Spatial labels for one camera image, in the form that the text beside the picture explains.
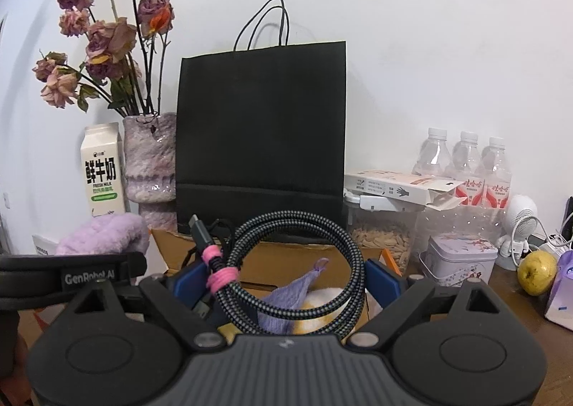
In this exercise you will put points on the purple tissue pack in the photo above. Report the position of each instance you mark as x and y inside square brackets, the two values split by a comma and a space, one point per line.
[562, 294]

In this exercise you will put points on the red cardboard box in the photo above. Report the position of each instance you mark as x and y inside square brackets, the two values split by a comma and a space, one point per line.
[268, 265]

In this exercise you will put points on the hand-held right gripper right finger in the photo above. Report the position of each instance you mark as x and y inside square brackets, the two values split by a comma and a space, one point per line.
[382, 283]

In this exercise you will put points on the purple cloth pad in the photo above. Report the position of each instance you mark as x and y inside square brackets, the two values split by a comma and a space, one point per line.
[291, 298]

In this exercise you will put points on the clear water bottle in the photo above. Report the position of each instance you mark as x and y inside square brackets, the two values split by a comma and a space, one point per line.
[468, 160]
[432, 155]
[497, 169]

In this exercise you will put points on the white board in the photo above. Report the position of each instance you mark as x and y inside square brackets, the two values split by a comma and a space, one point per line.
[44, 244]

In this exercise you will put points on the clear seed container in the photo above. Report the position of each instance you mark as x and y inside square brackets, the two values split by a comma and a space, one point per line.
[380, 240]

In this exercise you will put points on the purple glass vase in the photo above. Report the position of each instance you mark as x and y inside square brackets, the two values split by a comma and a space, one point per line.
[150, 164]

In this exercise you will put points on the small white fan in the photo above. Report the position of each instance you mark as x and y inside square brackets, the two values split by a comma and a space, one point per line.
[521, 213]

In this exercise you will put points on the black paper bag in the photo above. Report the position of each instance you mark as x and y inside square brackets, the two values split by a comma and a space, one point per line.
[259, 133]

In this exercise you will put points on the yellow green fruit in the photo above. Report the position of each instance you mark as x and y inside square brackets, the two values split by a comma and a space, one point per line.
[537, 274]

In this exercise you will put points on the white tin box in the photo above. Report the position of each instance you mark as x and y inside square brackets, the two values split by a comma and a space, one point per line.
[461, 260]

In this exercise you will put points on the white green milk carton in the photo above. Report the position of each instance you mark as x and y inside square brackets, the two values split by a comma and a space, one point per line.
[100, 173]

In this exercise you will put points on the dried rose bouquet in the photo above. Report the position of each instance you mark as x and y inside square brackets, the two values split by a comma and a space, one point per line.
[112, 39]

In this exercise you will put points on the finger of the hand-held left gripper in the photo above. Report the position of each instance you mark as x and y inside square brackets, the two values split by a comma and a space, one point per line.
[133, 267]

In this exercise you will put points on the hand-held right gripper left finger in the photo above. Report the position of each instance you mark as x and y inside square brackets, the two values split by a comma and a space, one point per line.
[186, 285]

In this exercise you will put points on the wall socket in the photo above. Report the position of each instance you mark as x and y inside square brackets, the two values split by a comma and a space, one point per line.
[6, 200]

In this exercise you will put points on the white flat carton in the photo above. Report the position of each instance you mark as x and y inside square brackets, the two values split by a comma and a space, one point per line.
[385, 184]

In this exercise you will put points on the purple fluffy towel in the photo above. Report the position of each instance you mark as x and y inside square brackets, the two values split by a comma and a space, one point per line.
[103, 233]

